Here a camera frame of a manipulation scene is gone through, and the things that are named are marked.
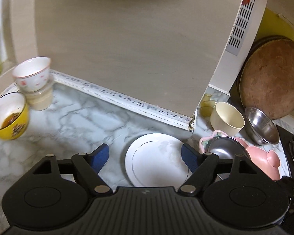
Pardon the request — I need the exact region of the small stainless steel bowl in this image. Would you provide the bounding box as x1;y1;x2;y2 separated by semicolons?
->
207;136;251;159

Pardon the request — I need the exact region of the white round plate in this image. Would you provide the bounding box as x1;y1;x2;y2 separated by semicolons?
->
125;133;192;189

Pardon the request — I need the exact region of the pink bear shaped plate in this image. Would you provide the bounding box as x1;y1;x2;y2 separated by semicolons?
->
234;137;280;181

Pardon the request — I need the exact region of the yellow translucent plastic holder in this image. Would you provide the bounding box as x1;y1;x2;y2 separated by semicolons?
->
200;93;216;117

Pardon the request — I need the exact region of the large stainless steel bowl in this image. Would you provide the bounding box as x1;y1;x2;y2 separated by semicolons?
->
245;107;280;145

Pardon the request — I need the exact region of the clear plastic cup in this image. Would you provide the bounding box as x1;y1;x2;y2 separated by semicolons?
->
23;74;54;111

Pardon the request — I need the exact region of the yellow ceramic bowl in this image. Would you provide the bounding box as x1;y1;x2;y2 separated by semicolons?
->
0;92;30;140

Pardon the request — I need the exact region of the black gas stove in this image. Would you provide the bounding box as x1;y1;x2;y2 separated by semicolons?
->
276;125;294;178

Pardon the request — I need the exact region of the white red patterned bowl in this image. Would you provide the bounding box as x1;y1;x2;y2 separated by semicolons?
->
12;56;51;92

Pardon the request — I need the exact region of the round wooden cutting board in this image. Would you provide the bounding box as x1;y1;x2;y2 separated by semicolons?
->
237;36;294;119

